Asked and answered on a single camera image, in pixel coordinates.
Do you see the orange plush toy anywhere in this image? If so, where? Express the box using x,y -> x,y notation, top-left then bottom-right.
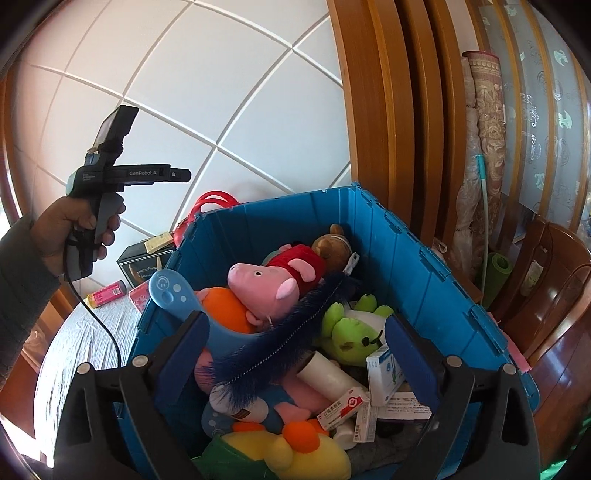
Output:
195,287 -> 256,334

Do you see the white medicine box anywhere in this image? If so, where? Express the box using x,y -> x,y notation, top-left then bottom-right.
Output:
366,344 -> 405,407

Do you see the brown bear plush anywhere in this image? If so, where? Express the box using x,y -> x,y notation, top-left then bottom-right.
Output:
311,224 -> 353,273

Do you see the yellow duck plush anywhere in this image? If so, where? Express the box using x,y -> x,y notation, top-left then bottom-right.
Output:
221,420 -> 352,479

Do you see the pink tissue pack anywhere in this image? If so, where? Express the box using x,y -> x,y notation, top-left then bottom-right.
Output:
128,281 -> 150,314

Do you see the person's left hand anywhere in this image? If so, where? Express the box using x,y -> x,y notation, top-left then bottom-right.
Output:
30,196 -> 127,278

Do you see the blue plastic storage crate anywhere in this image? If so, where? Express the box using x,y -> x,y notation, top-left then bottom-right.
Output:
115,183 -> 541,480

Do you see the pink yellow tube box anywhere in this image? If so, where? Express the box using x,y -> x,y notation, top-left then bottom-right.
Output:
86,280 -> 127,309

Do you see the white roll tube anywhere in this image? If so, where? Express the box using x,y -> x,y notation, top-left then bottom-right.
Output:
297,352 -> 363,401

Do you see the red bear suitcase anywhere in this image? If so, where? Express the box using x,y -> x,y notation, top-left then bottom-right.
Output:
172,190 -> 240,247

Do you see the black gift box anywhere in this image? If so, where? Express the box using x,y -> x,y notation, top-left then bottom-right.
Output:
117,242 -> 176,288

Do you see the blue bristle brush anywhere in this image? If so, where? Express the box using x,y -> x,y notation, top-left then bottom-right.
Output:
204,272 -> 360,404

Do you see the wooden chair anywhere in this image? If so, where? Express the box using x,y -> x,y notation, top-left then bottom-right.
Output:
491,219 -> 590,365

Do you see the teal mop handle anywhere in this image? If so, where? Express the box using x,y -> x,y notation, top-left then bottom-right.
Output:
474,154 -> 490,294

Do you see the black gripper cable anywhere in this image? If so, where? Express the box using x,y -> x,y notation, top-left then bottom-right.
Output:
64,271 -> 123,369

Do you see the person's left forearm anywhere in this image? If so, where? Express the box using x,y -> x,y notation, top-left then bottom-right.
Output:
0,216 -> 60,387

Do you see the yellow packet on box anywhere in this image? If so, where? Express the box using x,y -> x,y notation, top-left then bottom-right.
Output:
143,232 -> 176,255

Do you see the red white small box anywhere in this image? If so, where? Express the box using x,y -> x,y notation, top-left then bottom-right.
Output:
317,386 -> 370,431

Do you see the blue toy paddle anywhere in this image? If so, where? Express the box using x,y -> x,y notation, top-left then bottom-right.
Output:
148,269 -> 262,357

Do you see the green frog plush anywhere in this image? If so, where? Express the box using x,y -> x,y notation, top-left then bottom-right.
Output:
315,295 -> 394,367

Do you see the pink pig plush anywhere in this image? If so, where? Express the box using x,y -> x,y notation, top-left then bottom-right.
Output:
228,245 -> 327,330

